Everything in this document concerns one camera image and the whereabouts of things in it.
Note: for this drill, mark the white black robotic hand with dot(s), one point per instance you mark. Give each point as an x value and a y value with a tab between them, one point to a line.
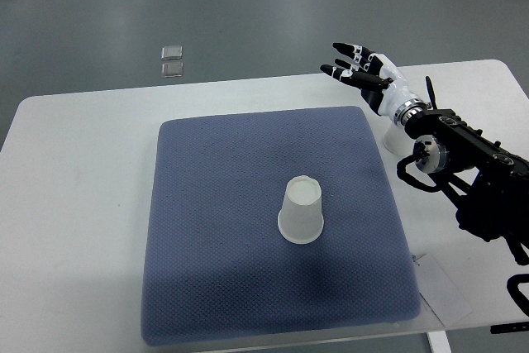
381	83

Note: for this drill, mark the white paper cup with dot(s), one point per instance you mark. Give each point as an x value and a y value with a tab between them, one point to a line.
397	141
300	218

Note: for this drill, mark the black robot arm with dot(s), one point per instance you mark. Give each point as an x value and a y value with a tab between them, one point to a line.
487	185

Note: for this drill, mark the upper metal floor plate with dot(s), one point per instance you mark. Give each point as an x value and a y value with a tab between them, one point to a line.
171	52

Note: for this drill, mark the blue textured cushion mat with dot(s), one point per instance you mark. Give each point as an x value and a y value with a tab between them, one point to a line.
216	265

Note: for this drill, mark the white table leg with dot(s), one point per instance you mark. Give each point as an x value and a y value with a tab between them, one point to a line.
438	342

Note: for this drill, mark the black table control panel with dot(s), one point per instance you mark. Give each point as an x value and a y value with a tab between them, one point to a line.
509	328

